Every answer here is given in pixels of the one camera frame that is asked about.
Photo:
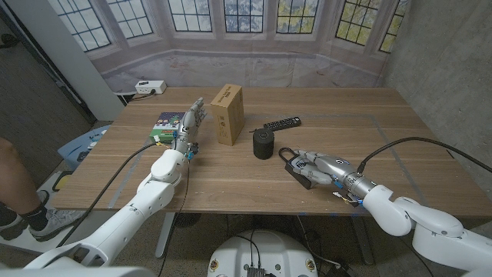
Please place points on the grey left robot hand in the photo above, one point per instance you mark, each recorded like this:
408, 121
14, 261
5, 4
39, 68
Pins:
188, 127

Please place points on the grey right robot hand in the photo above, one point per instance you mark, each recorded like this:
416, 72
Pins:
330, 169

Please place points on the grey combination lock box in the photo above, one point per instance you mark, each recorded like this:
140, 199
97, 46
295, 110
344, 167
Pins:
296, 177

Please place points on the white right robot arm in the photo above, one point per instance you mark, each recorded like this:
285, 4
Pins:
423, 227

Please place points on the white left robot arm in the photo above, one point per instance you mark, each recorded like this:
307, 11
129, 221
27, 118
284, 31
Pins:
138, 204

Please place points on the green game box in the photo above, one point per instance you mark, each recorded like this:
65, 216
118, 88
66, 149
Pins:
167, 123

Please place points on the brown cardboard box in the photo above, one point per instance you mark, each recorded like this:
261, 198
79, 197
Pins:
228, 115

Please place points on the black TV remote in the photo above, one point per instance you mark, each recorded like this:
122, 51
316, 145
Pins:
282, 123

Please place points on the black cylindrical speaker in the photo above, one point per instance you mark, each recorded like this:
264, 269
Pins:
263, 144

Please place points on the white power strip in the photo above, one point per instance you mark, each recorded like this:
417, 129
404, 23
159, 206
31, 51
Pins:
150, 87

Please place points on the white table leg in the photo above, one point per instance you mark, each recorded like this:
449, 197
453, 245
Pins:
164, 234
363, 240

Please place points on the printed window backdrop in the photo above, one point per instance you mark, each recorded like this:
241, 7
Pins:
238, 65

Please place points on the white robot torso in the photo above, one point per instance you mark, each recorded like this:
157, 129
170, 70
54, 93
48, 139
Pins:
265, 254

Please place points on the light blue stool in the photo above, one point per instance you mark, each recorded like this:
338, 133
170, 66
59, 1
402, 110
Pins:
82, 144

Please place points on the person with grey sneakers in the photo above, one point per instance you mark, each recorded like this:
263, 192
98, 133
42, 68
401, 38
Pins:
13, 177

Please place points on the white floor platform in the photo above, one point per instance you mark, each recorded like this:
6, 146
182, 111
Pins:
23, 244

